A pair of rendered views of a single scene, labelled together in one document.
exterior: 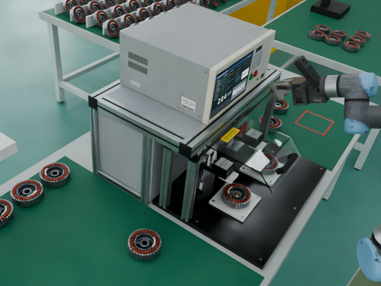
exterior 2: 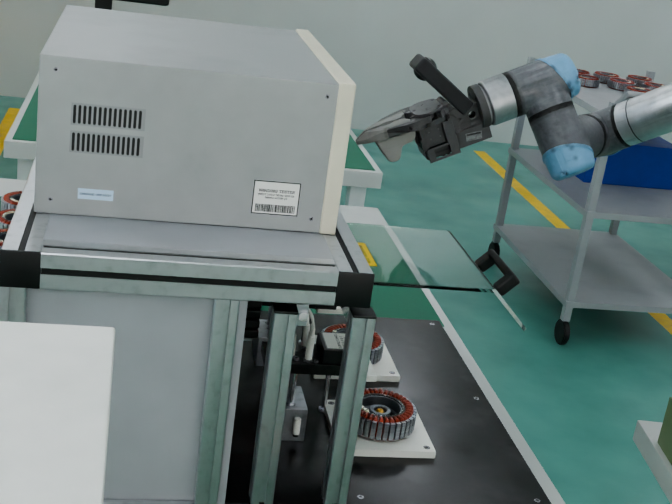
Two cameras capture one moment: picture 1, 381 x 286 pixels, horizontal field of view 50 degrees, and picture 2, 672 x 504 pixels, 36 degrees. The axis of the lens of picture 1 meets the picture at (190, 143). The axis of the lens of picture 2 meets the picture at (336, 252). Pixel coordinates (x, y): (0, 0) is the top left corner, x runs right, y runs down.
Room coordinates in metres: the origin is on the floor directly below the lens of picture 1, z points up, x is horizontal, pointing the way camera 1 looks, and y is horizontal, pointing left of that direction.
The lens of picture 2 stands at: (0.14, 0.83, 1.56)
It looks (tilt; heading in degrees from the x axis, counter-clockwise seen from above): 20 degrees down; 318
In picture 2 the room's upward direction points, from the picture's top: 8 degrees clockwise
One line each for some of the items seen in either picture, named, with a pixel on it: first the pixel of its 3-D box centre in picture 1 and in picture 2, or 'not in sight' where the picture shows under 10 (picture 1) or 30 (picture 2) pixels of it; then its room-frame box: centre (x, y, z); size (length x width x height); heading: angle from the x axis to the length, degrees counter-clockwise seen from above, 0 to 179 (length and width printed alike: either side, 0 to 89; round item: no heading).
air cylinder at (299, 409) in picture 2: (204, 179); (286, 412); (1.19, -0.07, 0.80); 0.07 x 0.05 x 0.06; 150
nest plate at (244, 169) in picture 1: (262, 168); (349, 357); (1.33, -0.32, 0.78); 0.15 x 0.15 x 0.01; 60
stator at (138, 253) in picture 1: (144, 244); not in sight; (0.87, 0.11, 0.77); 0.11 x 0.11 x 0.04
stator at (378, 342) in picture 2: not in sight; (351, 344); (1.33, -0.32, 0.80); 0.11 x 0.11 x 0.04
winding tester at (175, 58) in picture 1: (198, 57); (189, 109); (1.40, 0.01, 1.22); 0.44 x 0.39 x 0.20; 150
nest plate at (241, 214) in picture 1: (235, 200); (377, 427); (1.12, -0.20, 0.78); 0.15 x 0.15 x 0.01; 60
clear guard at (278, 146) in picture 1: (246, 147); (398, 272); (1.13, -0.20, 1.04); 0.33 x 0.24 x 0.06; 60
